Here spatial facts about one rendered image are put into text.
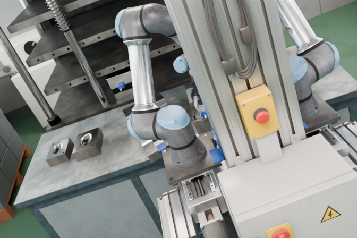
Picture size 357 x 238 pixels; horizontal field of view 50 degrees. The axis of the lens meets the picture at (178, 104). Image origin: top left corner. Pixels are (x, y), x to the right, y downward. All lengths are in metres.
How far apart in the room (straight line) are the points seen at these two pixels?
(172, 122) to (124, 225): 1.21
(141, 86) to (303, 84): 0.63
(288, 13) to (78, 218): 1.69
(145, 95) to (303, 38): 0.66
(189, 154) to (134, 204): 0.94
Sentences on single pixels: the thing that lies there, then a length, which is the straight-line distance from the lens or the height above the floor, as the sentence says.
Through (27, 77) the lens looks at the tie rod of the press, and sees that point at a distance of 2.86.
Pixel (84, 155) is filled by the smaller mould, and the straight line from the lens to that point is 2.36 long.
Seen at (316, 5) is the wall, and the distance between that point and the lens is 5.05.
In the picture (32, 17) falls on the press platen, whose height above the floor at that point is 1.54.
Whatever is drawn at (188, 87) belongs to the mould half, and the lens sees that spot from 2.31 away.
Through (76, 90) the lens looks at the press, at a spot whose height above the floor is 0.78.
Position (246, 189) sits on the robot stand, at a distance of 1.11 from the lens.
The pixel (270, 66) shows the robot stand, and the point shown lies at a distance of 1.06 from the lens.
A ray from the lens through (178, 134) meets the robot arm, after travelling 1.47.
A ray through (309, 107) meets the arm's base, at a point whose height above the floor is 1.09.
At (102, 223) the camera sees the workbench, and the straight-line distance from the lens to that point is 2.51.
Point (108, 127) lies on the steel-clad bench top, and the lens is 2.56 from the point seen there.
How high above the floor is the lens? 2.01
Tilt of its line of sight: 30 degrees down
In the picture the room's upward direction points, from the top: 22 degrees counter-clockwise
